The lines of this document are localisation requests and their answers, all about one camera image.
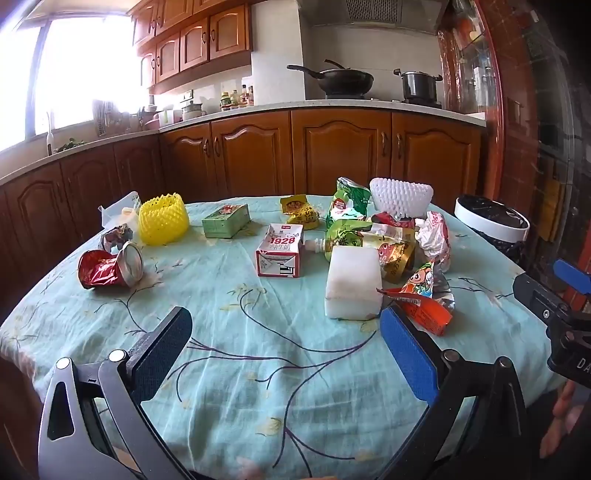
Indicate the lidded jar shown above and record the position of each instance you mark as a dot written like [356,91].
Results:
[193,112]

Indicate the wooden folding chair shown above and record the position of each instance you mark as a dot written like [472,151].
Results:
[551,203]

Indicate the black gas stove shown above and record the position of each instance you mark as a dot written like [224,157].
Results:
[383,98]

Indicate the green snack bag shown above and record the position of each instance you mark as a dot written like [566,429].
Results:
[348,198]

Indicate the person's right hand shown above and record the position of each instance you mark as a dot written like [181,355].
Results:
[561,415]

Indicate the crumpled silver wrapper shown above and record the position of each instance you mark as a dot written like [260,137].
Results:
[115,236]

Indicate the black wok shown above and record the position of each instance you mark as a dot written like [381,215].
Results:
[346,81]

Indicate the white bin with black bag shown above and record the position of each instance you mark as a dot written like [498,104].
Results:
[489,226]

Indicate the white bottle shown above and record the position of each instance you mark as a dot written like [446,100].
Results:
[50,136]

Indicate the steel stock pot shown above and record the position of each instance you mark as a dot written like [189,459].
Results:
[418,85]

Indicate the red snack packet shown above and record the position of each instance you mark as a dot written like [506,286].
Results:
[392,220]

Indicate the wooden wall cabinets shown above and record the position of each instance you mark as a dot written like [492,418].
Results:
[194,41]

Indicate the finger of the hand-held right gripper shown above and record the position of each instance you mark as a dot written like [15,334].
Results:
[572,276]
[538,293]

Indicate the utensil holder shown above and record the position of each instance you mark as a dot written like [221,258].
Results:
[105,117]

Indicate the glass sliding door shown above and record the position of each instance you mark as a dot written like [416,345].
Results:
[517,92]

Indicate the white foam block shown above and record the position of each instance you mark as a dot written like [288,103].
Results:
[353,286]

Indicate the row of condiment bottles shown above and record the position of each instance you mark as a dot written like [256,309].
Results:
[235,98]

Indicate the yellow foam fruit net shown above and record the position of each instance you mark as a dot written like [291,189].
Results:
[161,221]

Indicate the light green floral tablecloth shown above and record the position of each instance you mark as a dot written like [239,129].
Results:
[258,350]

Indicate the gold red pouch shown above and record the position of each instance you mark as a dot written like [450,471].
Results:
[395,258]

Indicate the green vegetables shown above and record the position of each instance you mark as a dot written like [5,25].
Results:
[69,145]

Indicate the white red crumpled wrapper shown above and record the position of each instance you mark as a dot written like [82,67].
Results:
[434,237]

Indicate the kitchen window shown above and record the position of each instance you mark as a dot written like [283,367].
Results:
[78,69]

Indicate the white foam fruit net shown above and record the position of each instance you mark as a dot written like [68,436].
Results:
[401,196]

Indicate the green cardboard box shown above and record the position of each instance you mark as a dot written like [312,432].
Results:
[225,221]

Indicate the wooden base cabinets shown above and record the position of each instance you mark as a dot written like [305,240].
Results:
[341,147]

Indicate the red white milk carton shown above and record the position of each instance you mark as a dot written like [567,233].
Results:
[279,251]

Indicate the steel range hood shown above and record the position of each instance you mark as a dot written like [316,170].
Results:
[369,11]

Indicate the orange cartoon snack packet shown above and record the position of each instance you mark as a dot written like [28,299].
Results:
[420,288]

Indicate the speckled kitchen countertop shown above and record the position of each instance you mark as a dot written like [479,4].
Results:
[277,107]

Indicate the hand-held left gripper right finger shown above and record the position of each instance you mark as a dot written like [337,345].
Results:
[408,357]

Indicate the crushed red can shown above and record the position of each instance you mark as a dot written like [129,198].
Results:
[99,271]

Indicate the green drink pouch white spout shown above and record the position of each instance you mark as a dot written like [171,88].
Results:
[346,237]

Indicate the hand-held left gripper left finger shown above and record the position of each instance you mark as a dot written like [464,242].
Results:
[161,353]

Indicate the clear plastic packet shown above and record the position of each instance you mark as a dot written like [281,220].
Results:
[113,207]

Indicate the yellow snack wrapper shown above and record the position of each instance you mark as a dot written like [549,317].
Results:
[300,210]

